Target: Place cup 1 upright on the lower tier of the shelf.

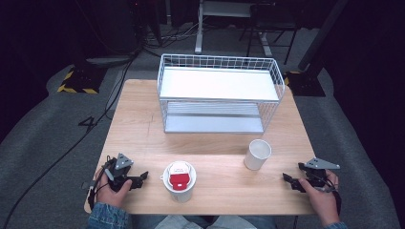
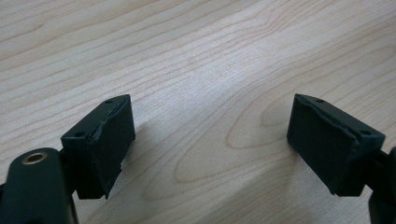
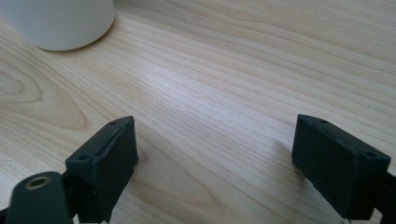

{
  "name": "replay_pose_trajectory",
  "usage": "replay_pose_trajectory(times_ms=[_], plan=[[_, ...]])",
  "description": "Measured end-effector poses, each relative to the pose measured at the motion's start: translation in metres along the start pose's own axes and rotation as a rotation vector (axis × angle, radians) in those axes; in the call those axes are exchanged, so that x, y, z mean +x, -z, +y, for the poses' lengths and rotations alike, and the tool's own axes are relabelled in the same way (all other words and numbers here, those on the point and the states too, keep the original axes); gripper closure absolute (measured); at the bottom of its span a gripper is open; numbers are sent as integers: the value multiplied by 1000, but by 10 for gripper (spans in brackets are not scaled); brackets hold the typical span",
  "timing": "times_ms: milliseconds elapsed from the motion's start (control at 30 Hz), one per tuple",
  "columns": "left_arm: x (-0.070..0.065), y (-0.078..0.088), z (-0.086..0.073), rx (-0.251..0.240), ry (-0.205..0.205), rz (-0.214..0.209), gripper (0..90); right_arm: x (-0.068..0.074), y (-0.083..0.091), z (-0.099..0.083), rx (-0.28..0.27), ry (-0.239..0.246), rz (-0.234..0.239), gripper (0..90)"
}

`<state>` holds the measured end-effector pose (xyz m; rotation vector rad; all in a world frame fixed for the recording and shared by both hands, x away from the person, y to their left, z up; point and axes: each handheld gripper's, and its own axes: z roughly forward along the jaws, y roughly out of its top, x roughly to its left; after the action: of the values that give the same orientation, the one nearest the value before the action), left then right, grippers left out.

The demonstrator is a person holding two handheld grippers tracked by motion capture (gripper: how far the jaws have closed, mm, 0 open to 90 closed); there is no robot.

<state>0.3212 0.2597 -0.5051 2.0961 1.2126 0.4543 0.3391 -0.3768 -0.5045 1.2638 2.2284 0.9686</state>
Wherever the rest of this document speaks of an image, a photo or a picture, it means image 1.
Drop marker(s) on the white paper cup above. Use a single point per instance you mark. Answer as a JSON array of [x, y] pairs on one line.
[[256, 155]]

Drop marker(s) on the dark slanted metal pole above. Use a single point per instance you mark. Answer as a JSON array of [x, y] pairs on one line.
[[321, 35]]

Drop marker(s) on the person's left hand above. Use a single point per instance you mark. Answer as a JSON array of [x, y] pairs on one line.
[[111, 197]]

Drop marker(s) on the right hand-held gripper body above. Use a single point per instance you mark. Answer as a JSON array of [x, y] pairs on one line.
[[317, 173]]

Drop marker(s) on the person's right hand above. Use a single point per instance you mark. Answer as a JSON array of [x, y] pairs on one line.
[[323, 203]]

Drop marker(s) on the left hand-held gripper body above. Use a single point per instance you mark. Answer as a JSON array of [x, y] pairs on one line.
[[118, 171]]

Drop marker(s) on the black metal chair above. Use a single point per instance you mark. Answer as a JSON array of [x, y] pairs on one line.
[[273, 19]]

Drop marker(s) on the white lidded cup red label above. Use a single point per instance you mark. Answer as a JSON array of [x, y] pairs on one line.
[[179, 183]]

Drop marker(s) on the white metal desk frame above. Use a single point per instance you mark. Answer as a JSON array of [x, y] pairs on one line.
[[199, 28]]

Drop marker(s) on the black base yellow hazard stripes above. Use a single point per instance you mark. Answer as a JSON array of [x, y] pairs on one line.
[[305, 84], [81, 81]]

